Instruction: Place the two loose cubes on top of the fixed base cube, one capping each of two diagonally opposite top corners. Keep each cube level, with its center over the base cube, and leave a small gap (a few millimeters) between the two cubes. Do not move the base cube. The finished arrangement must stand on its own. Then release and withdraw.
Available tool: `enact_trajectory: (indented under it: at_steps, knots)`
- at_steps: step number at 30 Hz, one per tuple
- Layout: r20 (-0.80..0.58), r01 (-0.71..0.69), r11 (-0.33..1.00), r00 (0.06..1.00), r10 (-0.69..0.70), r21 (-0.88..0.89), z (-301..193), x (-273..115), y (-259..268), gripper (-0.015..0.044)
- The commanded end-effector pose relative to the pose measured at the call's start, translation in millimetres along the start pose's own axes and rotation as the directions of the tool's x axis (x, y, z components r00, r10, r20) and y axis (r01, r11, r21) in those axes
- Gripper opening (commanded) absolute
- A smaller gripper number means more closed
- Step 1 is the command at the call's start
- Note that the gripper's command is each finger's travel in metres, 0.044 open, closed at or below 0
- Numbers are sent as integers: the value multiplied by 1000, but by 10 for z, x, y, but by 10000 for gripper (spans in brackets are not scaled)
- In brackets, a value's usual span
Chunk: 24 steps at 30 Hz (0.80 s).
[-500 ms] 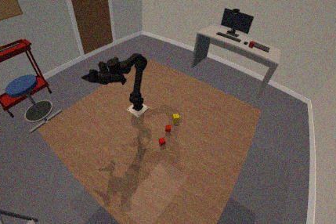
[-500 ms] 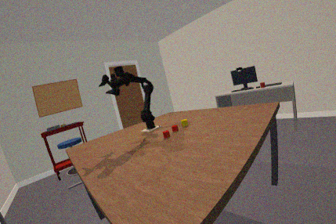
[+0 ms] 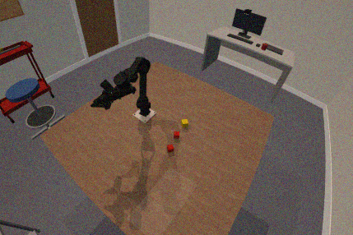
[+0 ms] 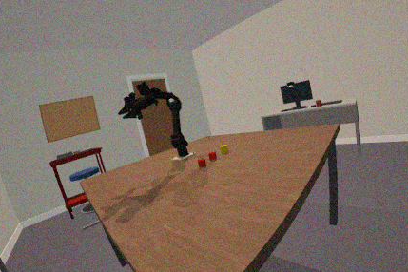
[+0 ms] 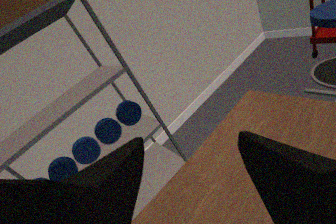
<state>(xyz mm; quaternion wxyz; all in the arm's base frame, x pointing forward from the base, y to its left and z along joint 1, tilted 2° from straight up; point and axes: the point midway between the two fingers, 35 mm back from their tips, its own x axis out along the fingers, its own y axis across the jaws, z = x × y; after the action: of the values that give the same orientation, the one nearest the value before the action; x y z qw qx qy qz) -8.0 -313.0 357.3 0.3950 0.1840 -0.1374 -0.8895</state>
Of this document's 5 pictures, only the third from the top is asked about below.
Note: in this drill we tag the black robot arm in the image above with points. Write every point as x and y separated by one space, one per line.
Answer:
123 82

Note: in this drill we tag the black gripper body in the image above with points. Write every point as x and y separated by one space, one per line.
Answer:
105 99

